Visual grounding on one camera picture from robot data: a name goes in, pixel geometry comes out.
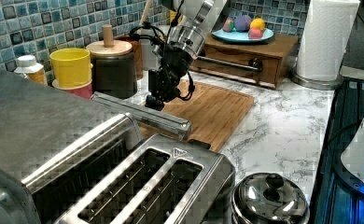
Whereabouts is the yellow cup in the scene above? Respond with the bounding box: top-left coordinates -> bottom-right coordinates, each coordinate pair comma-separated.
50,48 -> 92,88

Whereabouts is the purple toy ball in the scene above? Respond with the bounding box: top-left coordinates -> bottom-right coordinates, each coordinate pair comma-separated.
234,15 -> 252,32

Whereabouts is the white-capped spice bottle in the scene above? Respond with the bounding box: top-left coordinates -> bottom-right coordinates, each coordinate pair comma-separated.
14,55 -> 48,85

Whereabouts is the wooden drawer box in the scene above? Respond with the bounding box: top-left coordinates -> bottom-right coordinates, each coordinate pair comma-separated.
190,34 -> 298,90

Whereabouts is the white paper towel roll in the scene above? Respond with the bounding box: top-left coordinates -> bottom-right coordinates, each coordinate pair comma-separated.
290,0 -> 360,91

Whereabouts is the silver oven door handle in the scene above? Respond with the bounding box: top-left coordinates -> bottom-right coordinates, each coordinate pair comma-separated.
91,91 -> 191,139

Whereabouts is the light blue plate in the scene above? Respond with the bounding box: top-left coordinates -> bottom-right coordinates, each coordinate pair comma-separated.
212,29 -> 274,43

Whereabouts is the steel pot lid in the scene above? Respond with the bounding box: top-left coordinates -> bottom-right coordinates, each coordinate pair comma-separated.
231,173 -> 310,224

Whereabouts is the black dish drying rack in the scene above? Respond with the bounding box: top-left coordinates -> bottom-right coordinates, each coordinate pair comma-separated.
310,77 -> 364,224

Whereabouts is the black canister wooden lid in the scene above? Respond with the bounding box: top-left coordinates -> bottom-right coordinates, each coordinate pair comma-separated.
86,24 -> 137,99

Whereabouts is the brown utensil holder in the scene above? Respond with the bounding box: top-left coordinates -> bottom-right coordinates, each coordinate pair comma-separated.
117,35 -> 144,79

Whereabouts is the stainless two-slot toaster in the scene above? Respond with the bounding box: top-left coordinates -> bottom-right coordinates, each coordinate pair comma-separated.
56,134 -> 235,224

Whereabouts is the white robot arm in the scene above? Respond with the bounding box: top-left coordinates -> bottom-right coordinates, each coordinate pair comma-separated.
146,0 -> 231,110

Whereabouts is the pink green toy ball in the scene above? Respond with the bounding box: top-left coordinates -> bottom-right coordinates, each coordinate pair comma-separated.
222,18 -> 234,33

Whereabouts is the yellow toy ball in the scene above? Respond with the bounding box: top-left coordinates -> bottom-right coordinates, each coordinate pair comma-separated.
250,18 -> 266,31

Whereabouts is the bamboo cutting board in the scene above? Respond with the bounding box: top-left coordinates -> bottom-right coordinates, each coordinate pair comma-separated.
139,82 -> 254,152

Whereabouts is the stainless toaster oven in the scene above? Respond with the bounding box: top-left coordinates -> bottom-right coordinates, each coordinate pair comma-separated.
0,69 -> 142,224

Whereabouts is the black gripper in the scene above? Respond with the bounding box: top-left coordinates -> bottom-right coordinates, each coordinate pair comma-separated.
145,47 -> 193,111

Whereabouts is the pink cup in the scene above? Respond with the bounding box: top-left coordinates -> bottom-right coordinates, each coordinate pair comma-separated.
52,79 -> 92,99

